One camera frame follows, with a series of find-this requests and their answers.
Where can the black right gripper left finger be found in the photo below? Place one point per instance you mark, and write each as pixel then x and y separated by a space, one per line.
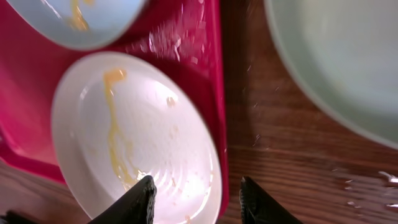
pixel 136 206

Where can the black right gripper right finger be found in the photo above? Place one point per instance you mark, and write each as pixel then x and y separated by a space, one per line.
pixel 258 207

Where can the white plate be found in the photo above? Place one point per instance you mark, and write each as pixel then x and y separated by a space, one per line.
pixel 116 119

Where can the red plastic tray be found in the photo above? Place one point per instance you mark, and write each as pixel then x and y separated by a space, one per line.
pixel 181 38

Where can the light blue plate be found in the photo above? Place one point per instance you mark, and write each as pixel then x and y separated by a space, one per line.
pixel 343 55
pixel 80 24

